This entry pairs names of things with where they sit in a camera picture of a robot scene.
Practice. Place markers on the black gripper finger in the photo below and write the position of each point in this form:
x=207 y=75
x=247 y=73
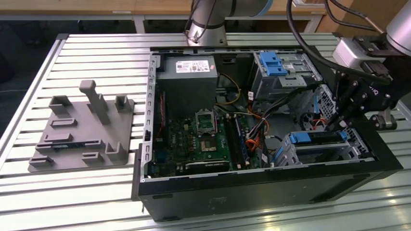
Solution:
x=361 y=103
x=337 y=98

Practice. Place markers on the hard disk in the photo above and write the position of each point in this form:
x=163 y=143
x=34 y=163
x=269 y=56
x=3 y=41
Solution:
x=301 y=139

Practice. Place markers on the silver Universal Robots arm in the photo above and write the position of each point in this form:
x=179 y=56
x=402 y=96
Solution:
x=209 y=21

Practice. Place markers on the metal disk bay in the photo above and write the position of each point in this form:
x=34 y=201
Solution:
x=321 y=156

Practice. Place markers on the black RAM slot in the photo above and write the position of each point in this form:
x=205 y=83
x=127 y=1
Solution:
x=242 y=144
x=231 y=142

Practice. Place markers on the black case fan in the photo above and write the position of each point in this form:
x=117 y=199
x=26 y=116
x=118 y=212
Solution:
x=306 y=119

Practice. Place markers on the metal drive cage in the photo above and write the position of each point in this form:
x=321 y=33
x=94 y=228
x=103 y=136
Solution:
x=289 y=81

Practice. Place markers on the blue drive cage latch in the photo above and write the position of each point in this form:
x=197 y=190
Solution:
x=273 y=65

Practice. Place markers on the CPU socket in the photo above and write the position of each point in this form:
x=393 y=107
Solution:
x=210 y=145

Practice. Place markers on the grey power supply unit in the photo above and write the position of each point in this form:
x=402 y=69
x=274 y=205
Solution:
x=186 y=91

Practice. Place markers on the black graphics card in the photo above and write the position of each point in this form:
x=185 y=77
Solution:
x=207 y=166

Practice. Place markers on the black open PC case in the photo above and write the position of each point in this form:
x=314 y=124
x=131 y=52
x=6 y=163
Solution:
x=245 y=195

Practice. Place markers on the green motherboard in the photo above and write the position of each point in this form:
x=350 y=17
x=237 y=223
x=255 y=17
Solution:
x=179 y=142

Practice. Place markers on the grey parts rack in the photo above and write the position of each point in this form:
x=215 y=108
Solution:
x=87 y=134

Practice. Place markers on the green RAM stick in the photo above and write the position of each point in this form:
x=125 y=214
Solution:
x=69 y=145

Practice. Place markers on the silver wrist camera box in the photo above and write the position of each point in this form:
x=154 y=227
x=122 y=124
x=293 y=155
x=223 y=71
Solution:
x=349 y=54

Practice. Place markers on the wooden desk white frame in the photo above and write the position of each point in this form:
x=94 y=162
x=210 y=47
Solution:
x=81 y=6

